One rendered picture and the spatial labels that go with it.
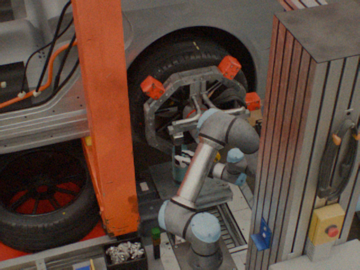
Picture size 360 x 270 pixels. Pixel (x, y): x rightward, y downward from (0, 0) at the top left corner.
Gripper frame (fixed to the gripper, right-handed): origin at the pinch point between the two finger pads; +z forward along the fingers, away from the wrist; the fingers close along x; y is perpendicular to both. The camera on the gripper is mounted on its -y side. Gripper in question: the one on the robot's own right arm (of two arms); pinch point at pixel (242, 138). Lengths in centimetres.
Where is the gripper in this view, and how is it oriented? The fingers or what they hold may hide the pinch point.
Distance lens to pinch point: 301.8
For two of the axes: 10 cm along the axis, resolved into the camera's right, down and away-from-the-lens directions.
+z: -9.5, 2.2, -2.4
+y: -0.1, -7.5, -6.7
